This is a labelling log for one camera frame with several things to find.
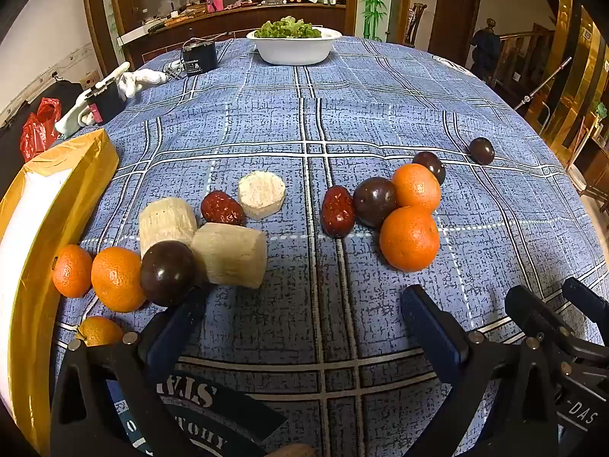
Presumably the small orange mandarin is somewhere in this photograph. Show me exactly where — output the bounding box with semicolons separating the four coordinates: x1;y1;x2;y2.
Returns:
51;244;93;299

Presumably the green lettuce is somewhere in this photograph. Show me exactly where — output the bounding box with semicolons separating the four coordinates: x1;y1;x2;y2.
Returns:
254;16;323;39

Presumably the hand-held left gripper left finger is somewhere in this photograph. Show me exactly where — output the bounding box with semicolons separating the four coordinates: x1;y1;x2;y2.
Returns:
50;288;210;457

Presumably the yellow foam tray box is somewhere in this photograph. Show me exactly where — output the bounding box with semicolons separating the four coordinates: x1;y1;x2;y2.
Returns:
0;128;120;457

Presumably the wooden counter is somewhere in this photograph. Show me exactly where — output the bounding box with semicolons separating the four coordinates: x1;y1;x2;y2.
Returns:
116;4;346;70

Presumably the black box with pink label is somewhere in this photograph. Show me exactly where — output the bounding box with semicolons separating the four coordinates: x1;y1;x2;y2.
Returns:
87;81;125;125

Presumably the white glove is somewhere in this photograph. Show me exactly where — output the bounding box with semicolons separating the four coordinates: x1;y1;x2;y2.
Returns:
116;69;168;101

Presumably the metal mop stick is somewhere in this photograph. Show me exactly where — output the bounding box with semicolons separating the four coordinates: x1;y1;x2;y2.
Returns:
514;57;572;108

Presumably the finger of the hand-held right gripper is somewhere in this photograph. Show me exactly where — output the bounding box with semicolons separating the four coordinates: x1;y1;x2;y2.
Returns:
562;277;609;324
505;286;609;382

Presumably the black battery box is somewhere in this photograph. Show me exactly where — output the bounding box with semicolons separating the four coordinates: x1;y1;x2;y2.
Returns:
181;40;218;77

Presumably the white bowl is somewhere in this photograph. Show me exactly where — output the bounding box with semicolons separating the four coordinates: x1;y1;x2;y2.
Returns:
246;27;343;66

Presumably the white flat box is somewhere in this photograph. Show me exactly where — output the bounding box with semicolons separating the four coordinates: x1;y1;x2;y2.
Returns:
116;26;153;45

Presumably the dark purple passion fruit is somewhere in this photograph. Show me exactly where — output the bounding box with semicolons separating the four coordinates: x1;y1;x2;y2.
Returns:
412;151;446;186
352;176;399;229
139;240;197;308
469;137;496;166

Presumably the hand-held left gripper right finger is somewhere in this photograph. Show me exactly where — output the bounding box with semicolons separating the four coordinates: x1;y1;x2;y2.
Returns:
400;284;560;457

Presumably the wooden chair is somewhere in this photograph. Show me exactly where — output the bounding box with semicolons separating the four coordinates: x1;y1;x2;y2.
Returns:
407;2;428;48

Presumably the large orange mandarin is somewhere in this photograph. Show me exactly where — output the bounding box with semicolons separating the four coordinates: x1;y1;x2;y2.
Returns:
379;206;440;272

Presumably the red date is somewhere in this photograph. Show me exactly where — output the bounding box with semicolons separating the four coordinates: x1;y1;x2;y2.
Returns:
321;185;354;239
200;190;247;227

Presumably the brown wooden door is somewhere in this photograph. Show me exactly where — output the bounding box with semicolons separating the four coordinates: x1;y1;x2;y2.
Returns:
428;0;482;67

